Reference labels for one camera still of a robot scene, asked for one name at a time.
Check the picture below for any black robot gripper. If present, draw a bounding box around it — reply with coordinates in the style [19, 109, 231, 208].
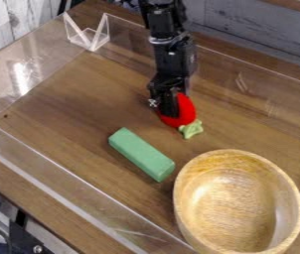
[148, 33, 197, 118]

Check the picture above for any red plush strawberry toy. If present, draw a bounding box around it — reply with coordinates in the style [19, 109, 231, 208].
[158, 93, 204, 140]

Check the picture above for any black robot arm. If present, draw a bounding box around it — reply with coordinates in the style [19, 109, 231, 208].
[140, 0, 197, 118]

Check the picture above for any green rectangular block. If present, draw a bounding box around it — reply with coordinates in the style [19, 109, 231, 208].
[108, 127, 176, 183]

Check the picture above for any wooden oval bowl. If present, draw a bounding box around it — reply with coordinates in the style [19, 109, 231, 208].
[173, 149, 300, 254]

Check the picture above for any black clamp with bolt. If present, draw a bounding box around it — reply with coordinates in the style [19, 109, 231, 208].
[10, 221, 55, 254]

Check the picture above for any clear acrylic corner bracket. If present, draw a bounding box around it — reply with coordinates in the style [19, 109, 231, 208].
[63, 13, 110, 52]

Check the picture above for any clear acrylic front wall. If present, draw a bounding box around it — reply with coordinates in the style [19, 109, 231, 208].
[0, 128, 196, 254]

